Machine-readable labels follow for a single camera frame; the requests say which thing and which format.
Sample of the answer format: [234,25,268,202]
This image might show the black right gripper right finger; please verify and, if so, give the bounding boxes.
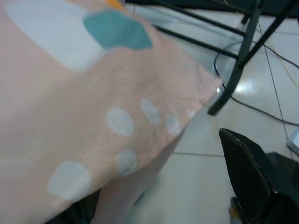
[218,128,299,224]

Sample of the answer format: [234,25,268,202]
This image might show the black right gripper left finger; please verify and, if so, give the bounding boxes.
[50,189,102,224]

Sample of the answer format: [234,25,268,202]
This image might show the pink patterned pillow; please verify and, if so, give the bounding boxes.
[0,0,223,224]

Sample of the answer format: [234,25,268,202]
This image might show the black floor cable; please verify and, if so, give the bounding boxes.
[214,41,299,126]

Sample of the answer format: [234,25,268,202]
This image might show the black metal chair frame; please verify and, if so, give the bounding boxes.
[125,0,299,116]

